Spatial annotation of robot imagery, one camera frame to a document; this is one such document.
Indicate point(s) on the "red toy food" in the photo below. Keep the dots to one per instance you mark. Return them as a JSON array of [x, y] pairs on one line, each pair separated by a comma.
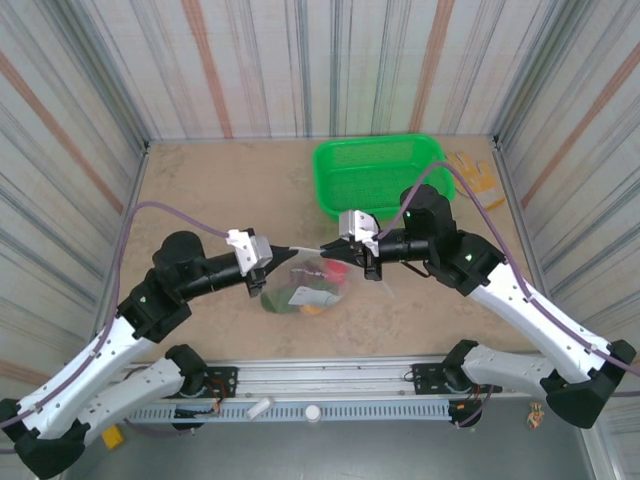
[[336, 269]]

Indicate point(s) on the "clear zip-top plastic bag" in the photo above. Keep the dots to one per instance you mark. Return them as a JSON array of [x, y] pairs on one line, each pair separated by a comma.
[[300, 272]]

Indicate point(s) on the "dark green toy food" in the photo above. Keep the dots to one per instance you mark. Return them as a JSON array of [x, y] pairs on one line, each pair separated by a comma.
[[277, 301]]

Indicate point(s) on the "yellow toy food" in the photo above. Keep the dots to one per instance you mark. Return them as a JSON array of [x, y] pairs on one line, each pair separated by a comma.
[[311, 310]]

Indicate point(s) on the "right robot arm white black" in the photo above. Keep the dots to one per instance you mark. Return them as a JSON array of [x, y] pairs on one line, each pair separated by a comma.
[[530, 320]]

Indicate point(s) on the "yellow white work glove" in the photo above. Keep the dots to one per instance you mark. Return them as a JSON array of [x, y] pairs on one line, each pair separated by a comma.
[[482, 180]]

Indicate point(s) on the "green plastic mesh basket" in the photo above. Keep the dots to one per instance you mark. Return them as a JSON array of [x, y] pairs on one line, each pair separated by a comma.
[[380, 165]]

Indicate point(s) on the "white plastic cylinder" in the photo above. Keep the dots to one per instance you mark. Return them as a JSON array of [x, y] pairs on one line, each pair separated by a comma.
[[260, 408]]

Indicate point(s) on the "white round cap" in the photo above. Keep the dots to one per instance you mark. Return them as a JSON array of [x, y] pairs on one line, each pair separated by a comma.
[[313, 413]]

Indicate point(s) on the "yellow plastic block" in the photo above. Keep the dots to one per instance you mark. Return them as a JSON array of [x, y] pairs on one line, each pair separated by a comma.
[[114, 436]]

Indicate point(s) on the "grey metal shelf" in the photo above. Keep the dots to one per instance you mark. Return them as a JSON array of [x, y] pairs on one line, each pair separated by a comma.
[[350, 450]]

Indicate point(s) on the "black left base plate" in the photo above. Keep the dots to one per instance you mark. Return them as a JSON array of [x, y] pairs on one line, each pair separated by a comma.
[[225, 382]]

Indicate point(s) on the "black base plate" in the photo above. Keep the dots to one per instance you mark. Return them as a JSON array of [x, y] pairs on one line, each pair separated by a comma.
[[430, 377], [225, 382]]

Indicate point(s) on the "aluminium mounting rail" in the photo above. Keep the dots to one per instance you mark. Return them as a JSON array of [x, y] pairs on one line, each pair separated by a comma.
[[325, 380]]

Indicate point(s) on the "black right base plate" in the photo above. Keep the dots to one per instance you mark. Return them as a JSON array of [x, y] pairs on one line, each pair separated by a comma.
[[430, 377]]

